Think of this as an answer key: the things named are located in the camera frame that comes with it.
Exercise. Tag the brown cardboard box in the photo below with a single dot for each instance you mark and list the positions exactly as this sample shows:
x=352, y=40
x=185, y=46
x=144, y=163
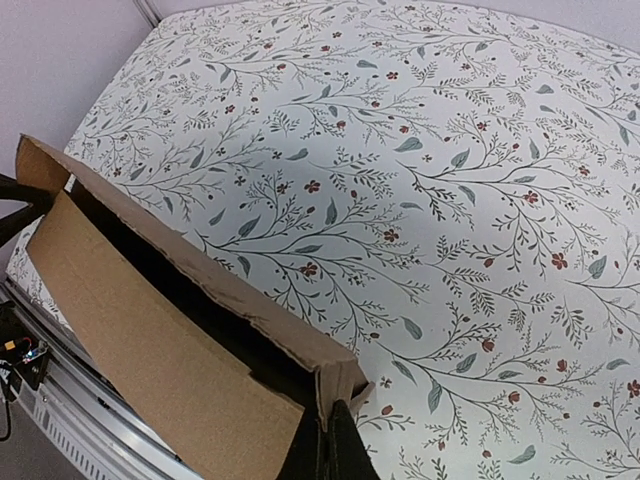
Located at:
x=218, y=370

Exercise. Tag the aluminium front table rail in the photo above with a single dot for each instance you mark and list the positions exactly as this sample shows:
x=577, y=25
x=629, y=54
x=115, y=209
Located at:
x=82, y=415

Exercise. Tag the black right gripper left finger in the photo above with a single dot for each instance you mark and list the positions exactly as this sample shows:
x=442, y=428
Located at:
x=304, y=460

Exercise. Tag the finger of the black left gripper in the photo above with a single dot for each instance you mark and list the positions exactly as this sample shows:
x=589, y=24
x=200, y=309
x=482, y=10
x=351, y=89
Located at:
x=35, y=203

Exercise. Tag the left aluminium corner post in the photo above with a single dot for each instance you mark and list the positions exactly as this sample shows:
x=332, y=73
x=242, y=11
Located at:
x=148, y=11

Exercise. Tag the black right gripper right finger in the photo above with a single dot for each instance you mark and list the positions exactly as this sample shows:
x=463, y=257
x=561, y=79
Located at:
x=347, y=455

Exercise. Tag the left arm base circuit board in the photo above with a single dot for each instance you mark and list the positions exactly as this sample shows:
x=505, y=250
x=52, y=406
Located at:
x=32, y=363

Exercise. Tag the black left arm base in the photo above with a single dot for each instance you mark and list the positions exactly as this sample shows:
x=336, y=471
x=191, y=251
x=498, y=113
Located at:
x=13, y=334

